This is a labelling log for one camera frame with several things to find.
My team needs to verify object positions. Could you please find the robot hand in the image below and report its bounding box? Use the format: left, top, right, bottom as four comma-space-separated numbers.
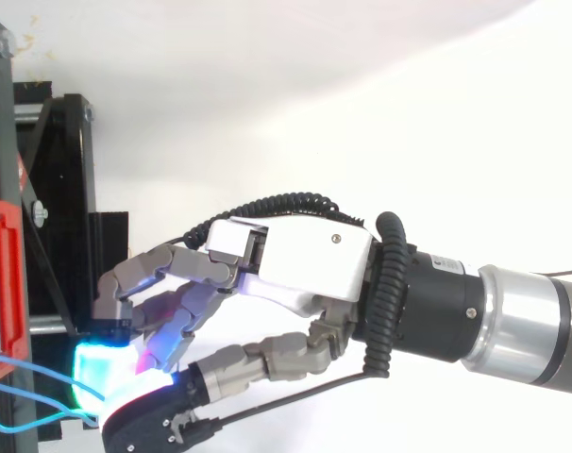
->
72, 214, 375, 453

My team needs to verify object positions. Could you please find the blue cable bundle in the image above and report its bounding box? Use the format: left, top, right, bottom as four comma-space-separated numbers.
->
0, 350, 107, 434

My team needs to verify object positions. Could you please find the black stand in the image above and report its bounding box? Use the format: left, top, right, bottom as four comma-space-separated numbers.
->
0, 11, 129, 453

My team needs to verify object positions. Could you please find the red bin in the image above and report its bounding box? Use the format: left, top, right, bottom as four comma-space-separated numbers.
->
0, 198, 31, 393

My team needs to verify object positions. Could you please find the black coiled cable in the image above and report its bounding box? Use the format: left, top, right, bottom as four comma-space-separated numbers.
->
181, 191, 411, 379

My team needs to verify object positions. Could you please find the thin black cable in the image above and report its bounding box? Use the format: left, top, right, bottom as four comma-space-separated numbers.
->
198, 370, 370, 433

